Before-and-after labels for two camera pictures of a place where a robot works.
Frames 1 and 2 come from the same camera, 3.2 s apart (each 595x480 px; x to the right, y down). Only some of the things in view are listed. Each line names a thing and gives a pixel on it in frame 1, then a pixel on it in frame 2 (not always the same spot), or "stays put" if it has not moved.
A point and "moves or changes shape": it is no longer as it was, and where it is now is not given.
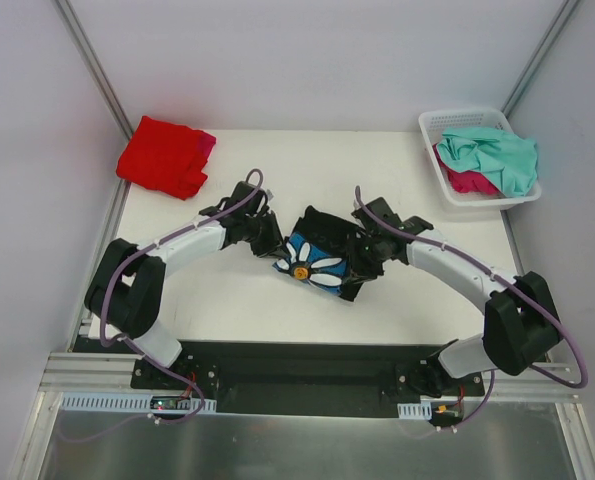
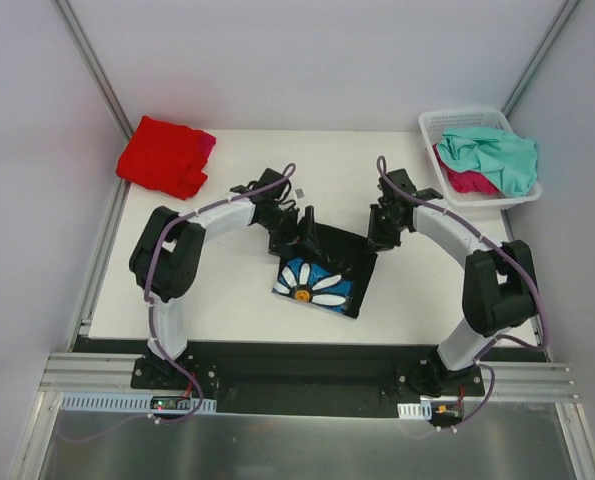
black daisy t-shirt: (317, 250) moves or changes shape
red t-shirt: (164, 156) stays put
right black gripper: (368, 251) → (378, 232)
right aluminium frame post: (543, 46) stays put
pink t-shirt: (208, 143) stays put
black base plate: (310, 377) stays put
